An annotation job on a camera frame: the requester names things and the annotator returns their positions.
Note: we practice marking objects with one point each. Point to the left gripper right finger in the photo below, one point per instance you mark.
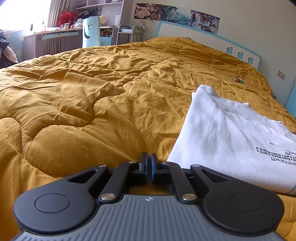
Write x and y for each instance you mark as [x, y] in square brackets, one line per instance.
[171, 174]

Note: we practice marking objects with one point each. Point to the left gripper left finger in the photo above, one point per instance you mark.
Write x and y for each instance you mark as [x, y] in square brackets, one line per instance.
[125, 176]

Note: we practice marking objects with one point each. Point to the white Nevada sweatshirt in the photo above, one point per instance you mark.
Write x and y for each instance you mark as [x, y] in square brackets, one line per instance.
[233, 139]

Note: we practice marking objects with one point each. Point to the mustard yellow quilt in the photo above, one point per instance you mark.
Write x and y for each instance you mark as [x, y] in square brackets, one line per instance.
[64, 113]

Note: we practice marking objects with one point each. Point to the small green snack packet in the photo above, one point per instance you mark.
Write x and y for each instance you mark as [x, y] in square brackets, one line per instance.
[237, 79]

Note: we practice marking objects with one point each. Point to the white and blue headboard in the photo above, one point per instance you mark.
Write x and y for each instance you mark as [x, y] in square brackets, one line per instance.
[167, 29]

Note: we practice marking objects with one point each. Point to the blue and white wardrobe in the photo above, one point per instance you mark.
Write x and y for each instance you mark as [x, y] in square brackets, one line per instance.
[291, 103]

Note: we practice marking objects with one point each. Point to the light blue star chair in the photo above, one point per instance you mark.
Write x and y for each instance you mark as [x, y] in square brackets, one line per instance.
[91, 32]

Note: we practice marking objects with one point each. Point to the round globe lamp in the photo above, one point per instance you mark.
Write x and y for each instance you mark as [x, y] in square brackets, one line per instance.
[102, 20]

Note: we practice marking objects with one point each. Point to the grey desk with shelves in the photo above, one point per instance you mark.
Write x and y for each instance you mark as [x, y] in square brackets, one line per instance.
[54, 39]

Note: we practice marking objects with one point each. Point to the red bag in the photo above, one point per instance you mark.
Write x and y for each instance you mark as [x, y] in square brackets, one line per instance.
[67, 17]

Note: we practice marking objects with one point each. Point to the wall light switch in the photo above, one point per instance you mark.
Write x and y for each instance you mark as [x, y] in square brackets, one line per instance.
[281, 74]

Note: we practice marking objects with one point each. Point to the anime wall poster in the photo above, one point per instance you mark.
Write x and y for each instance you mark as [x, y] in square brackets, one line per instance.
[177, 15]

